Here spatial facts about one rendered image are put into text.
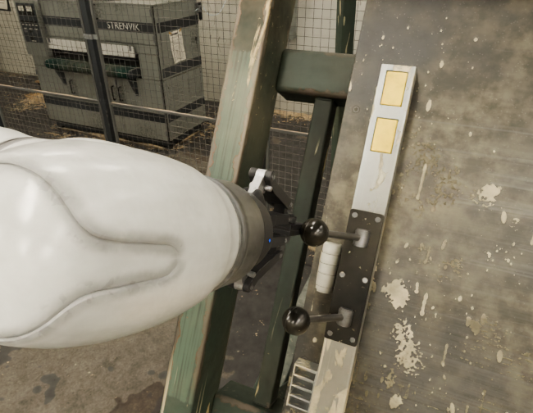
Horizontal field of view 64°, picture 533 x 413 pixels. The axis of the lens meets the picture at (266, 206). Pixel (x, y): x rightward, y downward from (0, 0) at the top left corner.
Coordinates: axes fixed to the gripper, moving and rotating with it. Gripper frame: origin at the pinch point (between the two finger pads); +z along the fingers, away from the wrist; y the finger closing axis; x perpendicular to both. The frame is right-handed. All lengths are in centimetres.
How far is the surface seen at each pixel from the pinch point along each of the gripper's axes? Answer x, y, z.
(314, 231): 3.8, -0.3, -0.4
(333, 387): 8.8, 23.1, 11.5
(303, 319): 4.6, 11.2, 0.2
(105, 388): -110, 109, 121
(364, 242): 9.1, 0.4, 9.5
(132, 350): -113, 96, 142
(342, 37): -15, -52, 70
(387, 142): 9.2, -14.6, 11.5
